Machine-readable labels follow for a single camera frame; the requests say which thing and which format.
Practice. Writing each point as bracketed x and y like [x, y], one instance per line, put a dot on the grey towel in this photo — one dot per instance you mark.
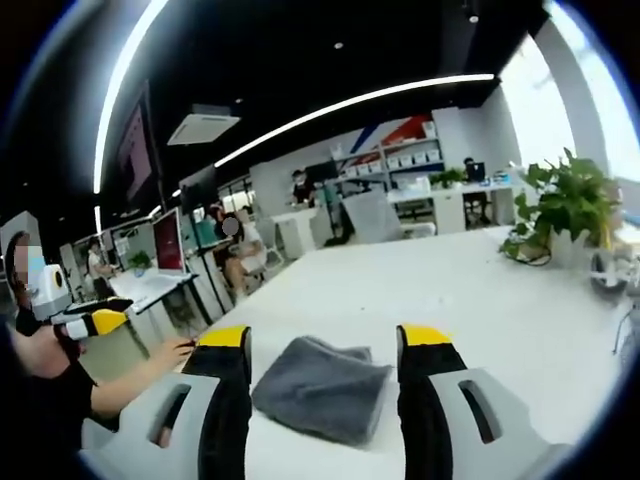
[320, 395]

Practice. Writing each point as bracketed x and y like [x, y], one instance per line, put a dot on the person's left hand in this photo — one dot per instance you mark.
[35, 356]

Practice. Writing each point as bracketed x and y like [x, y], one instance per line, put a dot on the white office desk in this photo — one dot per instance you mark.
[150, 287]

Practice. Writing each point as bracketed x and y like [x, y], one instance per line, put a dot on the small green desk plant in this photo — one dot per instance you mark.
[139, 261]

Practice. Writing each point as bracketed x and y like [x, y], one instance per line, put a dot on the red screen monitor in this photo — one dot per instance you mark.
[168, 242]

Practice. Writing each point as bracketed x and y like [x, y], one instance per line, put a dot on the black monitor on stand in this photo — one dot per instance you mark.
[198, 189]

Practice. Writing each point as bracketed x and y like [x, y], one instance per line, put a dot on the large hanging dark screen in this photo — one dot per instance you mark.
[135, 150]

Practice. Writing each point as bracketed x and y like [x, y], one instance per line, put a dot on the white cabinet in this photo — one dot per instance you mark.
[295, 231]

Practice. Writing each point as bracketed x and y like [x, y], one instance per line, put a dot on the ceiling air conditioner unit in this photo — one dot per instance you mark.
[202, 125]

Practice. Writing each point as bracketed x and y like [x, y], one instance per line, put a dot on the long ceiling light strip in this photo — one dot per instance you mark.
[360, 102]
[112, 95]

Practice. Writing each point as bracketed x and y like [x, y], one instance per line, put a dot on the white plant pot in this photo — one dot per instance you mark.
[570, 250]

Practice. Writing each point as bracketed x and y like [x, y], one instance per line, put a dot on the white and black device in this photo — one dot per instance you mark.
[607, 277]

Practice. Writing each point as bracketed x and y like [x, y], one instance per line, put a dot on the black chair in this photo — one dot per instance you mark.
[476, 210]

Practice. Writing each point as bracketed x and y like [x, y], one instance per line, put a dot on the white counter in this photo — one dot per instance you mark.
[450, 205]

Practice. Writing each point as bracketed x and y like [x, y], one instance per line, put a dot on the tilted grey panel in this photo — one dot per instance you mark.
[372, 216]

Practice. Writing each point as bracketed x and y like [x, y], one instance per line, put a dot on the green plant on counter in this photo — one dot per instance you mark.
[446, 178]

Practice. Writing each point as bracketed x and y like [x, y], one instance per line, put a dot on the green potted plant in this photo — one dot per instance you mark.
[565, 200]

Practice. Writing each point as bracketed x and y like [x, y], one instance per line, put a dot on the shelf with white boxes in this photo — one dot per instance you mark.
[395, 155]

